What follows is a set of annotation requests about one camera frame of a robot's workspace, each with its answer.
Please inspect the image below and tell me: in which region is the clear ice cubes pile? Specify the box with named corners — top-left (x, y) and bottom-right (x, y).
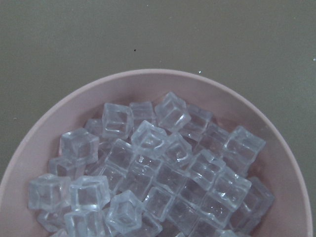
top-left (28, 92), bottom-right (275, 237)

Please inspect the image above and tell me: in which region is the pink bowl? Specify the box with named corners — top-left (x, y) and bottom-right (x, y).
top-left (0, 69), bottom-right (314, 237)

